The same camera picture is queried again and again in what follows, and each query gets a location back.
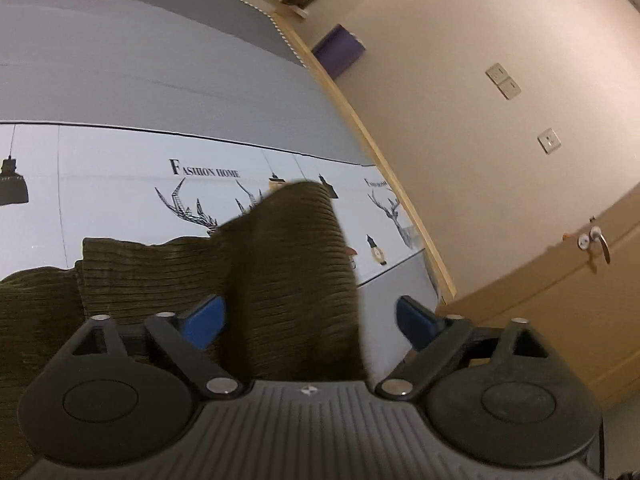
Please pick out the purple rolled mat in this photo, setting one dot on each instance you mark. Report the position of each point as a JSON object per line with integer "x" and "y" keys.
{"x": 338, "y": 50}

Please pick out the grey bed sheet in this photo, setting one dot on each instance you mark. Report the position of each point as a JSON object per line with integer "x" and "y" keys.
{"x": 215, "y": 69}

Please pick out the wooden bed frame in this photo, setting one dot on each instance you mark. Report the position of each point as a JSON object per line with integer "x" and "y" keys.
{"x": 447, "y": 290}

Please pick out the single wall switch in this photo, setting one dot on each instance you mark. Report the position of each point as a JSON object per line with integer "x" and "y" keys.
{"x": 549, "y": 141}

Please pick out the brown corduroy pants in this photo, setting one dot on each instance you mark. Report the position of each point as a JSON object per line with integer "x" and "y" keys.
{"x": 282, "y": 270}

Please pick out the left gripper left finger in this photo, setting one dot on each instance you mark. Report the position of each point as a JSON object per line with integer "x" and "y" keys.
{"x": 153, "y": 360}

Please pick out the wooden door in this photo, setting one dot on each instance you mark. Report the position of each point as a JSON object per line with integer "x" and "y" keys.
{"x": 586, "y": 309}

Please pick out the wall switch pair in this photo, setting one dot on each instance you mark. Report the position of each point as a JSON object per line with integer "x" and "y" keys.
{"x": 503, "y": 81}

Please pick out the door handle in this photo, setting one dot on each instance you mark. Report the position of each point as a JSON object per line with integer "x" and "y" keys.
{"x": 595, "y": 236}

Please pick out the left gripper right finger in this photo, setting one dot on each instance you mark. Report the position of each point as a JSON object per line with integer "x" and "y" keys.
{"x": 446, "y": 344}

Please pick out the white printed bed mat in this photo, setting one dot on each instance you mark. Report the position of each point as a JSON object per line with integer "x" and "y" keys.
{"x": 62, "y": 184}

